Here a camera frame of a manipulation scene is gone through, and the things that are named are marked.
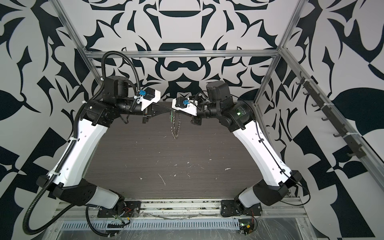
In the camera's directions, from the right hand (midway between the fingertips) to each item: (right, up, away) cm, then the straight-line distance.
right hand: (178, 106), depth 59 cm
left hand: (-3, +1, -1) cm, 4 cm away
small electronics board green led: (+30, -55, +13) cm, 64 cm away
